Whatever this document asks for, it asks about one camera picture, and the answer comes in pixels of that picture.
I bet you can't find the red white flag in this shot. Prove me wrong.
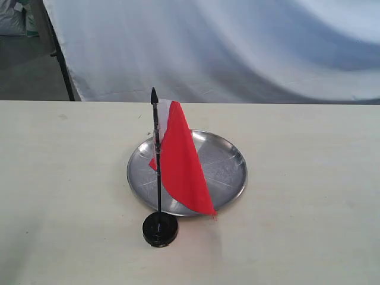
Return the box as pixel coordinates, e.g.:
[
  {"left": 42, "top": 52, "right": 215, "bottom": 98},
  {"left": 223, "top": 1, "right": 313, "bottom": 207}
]
[{"left": 149, "top": 88, "right": 217, "bottom": 217}]

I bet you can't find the black round flag base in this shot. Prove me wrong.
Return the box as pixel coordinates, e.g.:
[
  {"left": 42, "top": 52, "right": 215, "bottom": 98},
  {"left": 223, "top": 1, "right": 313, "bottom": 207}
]
[{"left": 142, "top": 211, "right": 179, "bottom": 248}]

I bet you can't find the round steel plate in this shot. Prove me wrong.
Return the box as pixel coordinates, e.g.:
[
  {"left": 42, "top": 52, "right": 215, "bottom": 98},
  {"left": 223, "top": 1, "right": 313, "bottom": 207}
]
[{"left": 126, "top": 129, "right": 248, "bottom": 217}]

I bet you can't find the white backdrop cloth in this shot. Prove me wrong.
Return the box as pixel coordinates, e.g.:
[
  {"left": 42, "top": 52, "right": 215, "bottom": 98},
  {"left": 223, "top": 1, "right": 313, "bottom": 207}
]
[{"left": 45, "top": 1, "right": 379, "bottom": 105}]

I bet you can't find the black backdrop stand pole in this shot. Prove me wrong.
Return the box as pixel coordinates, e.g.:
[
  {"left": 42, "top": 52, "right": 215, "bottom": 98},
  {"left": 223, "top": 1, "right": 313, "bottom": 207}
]
[{"left": 43, "top": 2, "right": 75, "bottom": 102}]

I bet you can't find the white sack in background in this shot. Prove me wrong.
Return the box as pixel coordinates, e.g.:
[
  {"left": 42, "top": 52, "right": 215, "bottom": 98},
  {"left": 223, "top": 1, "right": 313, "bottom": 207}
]
[{"left": 1, "top": 0, "right": 39, "bottom": 37}]

